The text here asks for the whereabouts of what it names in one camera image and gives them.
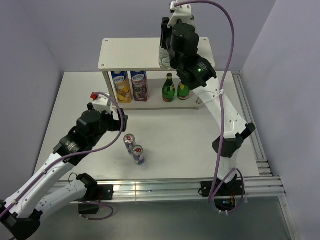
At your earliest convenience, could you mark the pineapple juice carton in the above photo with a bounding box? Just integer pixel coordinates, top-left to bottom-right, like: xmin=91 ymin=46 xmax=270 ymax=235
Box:
xmin=111 ymin=71 xmax=132 ymax=103

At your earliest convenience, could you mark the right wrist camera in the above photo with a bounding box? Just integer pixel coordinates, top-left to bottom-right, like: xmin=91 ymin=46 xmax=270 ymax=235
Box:
xmin=167 ymin=0 xmax=192 ymax=28

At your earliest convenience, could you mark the silver blue energy can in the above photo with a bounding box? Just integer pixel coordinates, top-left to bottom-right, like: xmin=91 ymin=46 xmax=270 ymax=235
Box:
xmin=123 ymin=133 xmax=136 ymax=155
xmin=132 ymin=145 xmax=145 ymax=165

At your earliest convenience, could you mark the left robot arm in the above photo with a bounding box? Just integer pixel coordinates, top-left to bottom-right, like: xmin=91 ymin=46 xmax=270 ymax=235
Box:
xmin=0 ymin=103 xmax=128 ymax=240

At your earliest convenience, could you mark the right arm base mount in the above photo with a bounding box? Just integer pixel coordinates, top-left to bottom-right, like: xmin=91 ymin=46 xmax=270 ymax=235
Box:
xmin=198 ymin=180 xmax=245 ymax=211

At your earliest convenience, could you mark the white two-tier shelf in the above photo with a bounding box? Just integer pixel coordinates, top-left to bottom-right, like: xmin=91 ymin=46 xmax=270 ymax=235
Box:
xmin=98 ymin=37 xmax=202 ymax=111

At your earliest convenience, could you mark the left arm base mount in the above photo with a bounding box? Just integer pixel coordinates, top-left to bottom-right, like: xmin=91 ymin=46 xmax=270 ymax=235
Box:
xmin=77 ymin=184 xmax=114 ymax=221

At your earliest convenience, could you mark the aluminium rail frame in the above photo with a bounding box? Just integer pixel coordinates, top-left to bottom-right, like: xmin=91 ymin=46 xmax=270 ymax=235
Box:
xmin=53 ymin=70 xmax=301 ymax=240

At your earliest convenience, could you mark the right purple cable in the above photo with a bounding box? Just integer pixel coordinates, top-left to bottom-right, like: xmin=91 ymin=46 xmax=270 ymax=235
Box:
xmin=174 ymin=0 xmax=246 ymax=213

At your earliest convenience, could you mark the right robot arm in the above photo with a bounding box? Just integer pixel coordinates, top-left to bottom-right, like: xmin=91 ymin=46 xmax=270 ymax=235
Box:
xmin=159 ymin=17 xmax=256 ymax=195

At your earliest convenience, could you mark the purple cable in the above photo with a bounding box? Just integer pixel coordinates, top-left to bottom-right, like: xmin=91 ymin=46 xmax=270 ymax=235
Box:
xmin=174 ymin=0 xmax=246 ymax=213
xmin=0 ymin=91 xmax=125 ymax=221

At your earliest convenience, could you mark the green glass bottle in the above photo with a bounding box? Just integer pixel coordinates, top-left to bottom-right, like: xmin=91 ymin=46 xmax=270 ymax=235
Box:
xmin=162 ymin=73 xmax=176 ymax=103
xmin=177 ymin=82 xmax=190 ymax=101

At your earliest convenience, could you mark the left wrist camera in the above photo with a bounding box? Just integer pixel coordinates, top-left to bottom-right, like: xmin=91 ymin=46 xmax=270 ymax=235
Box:
xmin=90 ymin=92 xmax=112 ymax=114

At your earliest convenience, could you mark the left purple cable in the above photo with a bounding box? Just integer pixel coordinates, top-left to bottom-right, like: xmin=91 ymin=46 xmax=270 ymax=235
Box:
xmin=0 ymin=91 xmax=125 ymax=221

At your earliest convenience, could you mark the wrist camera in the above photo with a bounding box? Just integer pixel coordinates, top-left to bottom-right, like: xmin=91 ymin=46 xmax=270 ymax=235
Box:
xmin=90 ymin=92 xmax=112 ymax=114
xmin=167 ymin=0 xmax=192 ymax=28

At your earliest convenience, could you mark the red grape juice carton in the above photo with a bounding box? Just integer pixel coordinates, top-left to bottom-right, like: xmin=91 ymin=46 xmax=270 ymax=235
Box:
xmin=130 ymin=71 xmax=149 ymax=102

